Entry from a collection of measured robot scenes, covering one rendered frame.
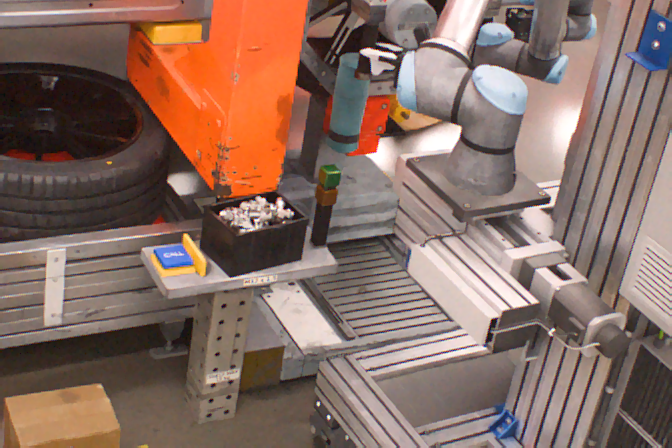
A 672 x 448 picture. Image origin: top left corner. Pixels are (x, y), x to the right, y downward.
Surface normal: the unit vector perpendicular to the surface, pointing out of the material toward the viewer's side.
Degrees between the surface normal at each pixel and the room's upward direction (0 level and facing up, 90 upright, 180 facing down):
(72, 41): 0
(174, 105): 90
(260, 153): 90
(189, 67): 90
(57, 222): 90
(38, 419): 0
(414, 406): 0
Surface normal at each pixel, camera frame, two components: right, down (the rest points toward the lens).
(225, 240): -0.80, 0.18
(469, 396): 0.15, -0.86
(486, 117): -0.38, 0.41
